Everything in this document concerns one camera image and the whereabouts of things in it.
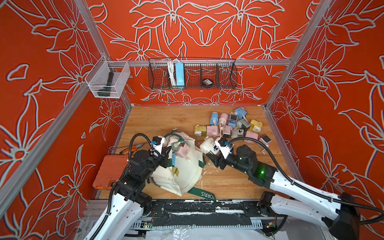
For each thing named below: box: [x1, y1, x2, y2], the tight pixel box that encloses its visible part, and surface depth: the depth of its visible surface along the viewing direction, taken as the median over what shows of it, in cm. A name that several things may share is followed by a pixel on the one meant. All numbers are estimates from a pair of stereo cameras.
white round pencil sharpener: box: [236, 118, 251, 129], surface depth 105 cm
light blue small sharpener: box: [228, 114, 238, 129], surface depth 106 cm
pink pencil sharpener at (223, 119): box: [218, 113, 229, 126], surface depth 105 cm
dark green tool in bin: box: [97, 72, 114, 97], surface depth 84 cm
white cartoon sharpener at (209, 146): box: [199, 136, 220, 155], surface depth 70 cm
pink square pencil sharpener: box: [206, 125, 221, 137], surface depth 101 cm
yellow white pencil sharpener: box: [250, 119, 263, 132], surface depth 105 cm
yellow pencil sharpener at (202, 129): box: [194, 124, 207, 136], surface depth 102 cm
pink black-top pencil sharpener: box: [258, 135, 272, 148], surface depth 92 cm
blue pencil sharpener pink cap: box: [210, 111, 219, 126], surface depth 106 cm
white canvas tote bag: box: [150, 128, 216, 202], surface depth 83 cm
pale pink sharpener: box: [243, 131, 259, 144], surface depth 97 cm
